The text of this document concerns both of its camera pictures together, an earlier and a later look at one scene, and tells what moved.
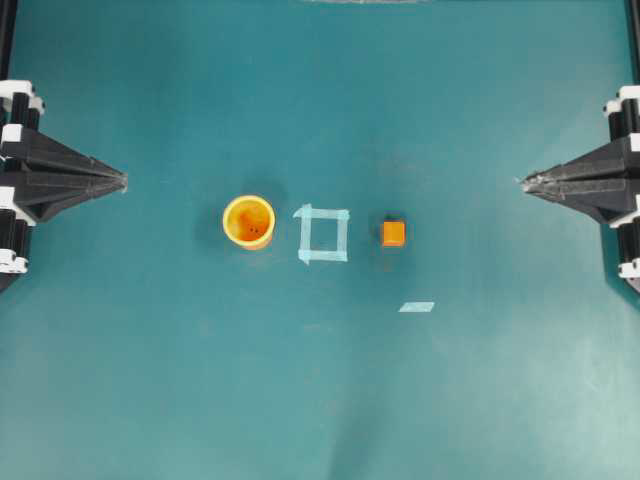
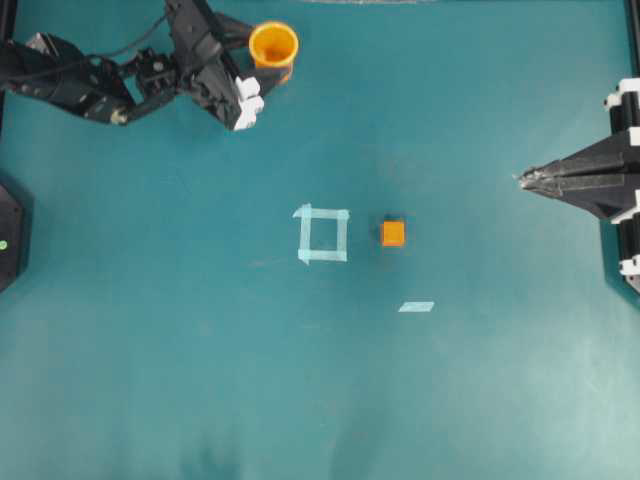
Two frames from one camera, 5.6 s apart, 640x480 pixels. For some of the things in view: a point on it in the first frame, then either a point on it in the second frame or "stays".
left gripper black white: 40,194 → 235,99
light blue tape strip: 417,307 stays
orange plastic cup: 249,221 → 273,44
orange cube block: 394,233 stays
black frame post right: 634,18 stays
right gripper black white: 604,198 stays
